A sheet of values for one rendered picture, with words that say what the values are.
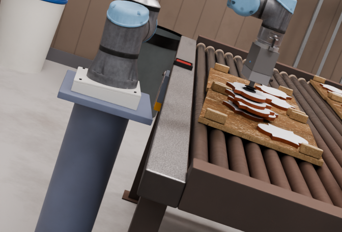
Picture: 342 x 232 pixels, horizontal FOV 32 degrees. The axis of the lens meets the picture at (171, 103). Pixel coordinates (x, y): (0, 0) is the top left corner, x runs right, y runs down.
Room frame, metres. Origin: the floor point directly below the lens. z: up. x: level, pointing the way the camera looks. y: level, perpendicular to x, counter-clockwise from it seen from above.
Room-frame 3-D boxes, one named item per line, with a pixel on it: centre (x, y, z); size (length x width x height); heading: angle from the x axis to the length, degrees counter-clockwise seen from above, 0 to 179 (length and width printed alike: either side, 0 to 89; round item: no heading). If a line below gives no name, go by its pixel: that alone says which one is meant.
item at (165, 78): (2.52, 0.02, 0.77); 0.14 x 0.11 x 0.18; 2
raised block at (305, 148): (1.56, -0.39, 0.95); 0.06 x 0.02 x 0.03; 87
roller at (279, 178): (2.16, -0.28, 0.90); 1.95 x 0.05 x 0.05; 2
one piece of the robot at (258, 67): (1.83, -0.22, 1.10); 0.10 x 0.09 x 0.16; 105
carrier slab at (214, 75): (2.18, -0.27, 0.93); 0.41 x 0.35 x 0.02; 179
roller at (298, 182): (2.16, -0.33, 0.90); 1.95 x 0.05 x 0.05; 2
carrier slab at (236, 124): (1.76, -0.27, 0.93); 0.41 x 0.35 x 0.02; 177
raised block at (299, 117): (1.95, -0.41, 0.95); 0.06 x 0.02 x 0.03; 87
